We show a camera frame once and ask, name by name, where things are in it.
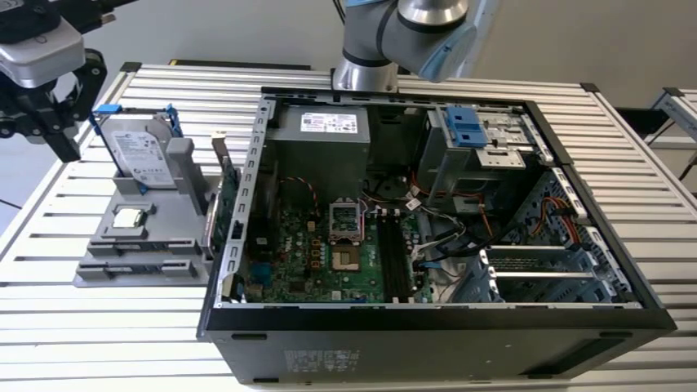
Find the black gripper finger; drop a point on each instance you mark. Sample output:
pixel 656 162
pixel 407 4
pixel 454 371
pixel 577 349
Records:
pixel 16 122
pixel 66 143

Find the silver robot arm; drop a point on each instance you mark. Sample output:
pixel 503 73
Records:
pixel 371 36

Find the hard disk in blue carrier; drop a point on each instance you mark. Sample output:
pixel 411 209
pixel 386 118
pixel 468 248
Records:
pixel 136 155

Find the silver CPU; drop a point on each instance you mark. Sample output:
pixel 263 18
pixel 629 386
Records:
pixel 128 218

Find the grey parts rack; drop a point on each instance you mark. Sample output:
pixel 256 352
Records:
pixel 163 212

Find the green graphics card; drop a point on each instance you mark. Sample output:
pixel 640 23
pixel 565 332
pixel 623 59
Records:
pixel 228 192

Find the black case fan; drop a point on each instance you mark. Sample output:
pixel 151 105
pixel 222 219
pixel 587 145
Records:
pixel 267 212

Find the grey power supply unit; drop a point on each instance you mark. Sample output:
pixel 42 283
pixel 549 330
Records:
pixel 322 163

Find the blue board connector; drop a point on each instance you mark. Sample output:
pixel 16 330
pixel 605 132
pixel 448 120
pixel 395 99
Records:
pixel 262 273

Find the black chipset chip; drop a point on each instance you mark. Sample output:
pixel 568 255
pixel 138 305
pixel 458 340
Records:
pixel 299 286

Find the CPU socket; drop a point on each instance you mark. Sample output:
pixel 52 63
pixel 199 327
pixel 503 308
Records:
pixel 347 258

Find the green motherboard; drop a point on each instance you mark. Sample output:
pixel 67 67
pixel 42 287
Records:
pixel 354 286

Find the blue SATA connector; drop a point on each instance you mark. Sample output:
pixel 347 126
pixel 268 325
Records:
pixel 427 265

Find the blue plastic drive latch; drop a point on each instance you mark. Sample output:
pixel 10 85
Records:
pixel 464 126

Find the black PC case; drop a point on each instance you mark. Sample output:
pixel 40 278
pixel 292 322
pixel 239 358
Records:
pixel 382 351

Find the metal disk bay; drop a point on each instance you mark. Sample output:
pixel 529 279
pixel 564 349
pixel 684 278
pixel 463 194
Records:
pixel 533 274

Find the aluminium side table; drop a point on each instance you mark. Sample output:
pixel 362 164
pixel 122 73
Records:
pixel 675 106

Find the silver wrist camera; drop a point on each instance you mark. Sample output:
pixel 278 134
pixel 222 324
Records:
pixel 38 53

